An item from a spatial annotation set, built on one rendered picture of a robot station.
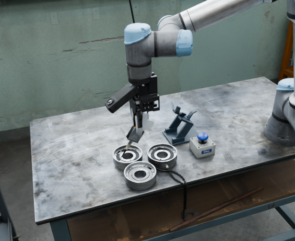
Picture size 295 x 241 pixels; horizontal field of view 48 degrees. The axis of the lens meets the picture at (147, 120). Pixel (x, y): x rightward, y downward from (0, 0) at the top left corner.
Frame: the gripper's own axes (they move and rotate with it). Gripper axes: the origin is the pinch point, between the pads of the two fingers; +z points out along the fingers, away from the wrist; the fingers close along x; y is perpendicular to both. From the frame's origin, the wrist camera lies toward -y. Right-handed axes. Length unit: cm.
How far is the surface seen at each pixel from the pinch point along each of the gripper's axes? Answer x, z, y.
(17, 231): 50, 83, -57
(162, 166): -7.5, 11.3, 6.2
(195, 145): -3.7, 8.8, 20.5
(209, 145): -5.7, 8.8, 25.0
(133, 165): -4.7, 10.0, -3.1
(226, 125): 9.7, 13.3, 41.3
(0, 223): 48, 72, -63
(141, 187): -14.6, 11.3, -3.5
